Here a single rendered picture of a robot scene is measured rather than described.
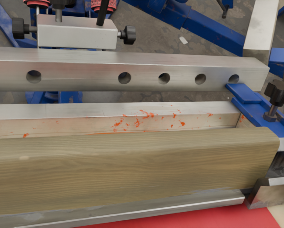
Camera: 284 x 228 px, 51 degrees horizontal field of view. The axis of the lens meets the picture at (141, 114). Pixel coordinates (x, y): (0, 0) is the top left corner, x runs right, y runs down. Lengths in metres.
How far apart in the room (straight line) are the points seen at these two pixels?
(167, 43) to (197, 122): 1.68
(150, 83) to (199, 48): 1.74
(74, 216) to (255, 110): 0.34
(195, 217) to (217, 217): 0.03
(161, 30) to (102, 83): 1.74
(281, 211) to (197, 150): 0.17
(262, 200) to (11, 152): 0.26
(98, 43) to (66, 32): 0.05
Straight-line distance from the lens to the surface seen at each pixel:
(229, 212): 0.38
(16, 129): 0.43
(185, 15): 0.95
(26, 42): 1.69
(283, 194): 0.38
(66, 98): 0.71
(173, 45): 2.14
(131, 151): 0.26
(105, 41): 0.50
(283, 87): 0.47
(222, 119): 0.50
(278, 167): 0.43
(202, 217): 0.37
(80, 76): 0.46
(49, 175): 0.26
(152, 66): 0.48
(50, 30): 0.49
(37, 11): 0.61
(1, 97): 1.75
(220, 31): 0.97
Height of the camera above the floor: 1.54
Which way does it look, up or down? 60 degrees down
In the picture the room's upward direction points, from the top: 33 degrees clockwise
